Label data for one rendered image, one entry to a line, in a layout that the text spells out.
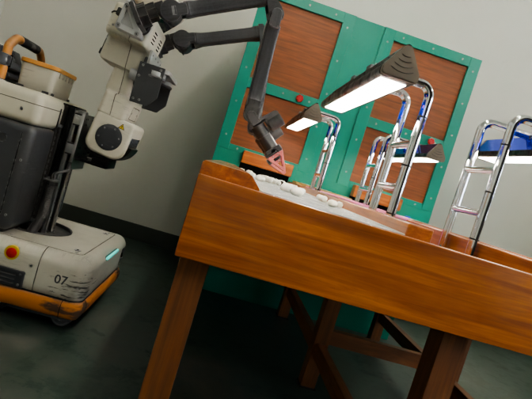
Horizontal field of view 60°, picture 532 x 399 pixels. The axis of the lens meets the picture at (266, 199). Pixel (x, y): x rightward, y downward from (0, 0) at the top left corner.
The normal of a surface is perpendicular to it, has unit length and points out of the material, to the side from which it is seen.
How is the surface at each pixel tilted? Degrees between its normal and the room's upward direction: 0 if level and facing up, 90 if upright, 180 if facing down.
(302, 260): 90
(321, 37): 90
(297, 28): 90
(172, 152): 90
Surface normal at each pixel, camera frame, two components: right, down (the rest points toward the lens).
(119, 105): 0.07, 0.08
